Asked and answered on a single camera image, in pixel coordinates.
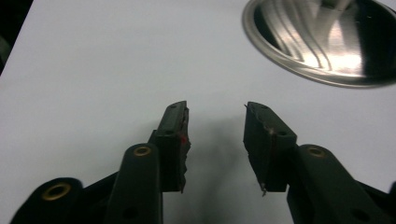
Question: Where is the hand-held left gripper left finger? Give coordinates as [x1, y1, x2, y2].
[104, 100, 191, 224]

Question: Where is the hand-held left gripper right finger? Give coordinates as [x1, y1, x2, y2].
[243, 101, 390, 224]

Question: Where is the steel utensil rack stand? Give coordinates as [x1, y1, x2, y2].
[242, 0, 396, 89]

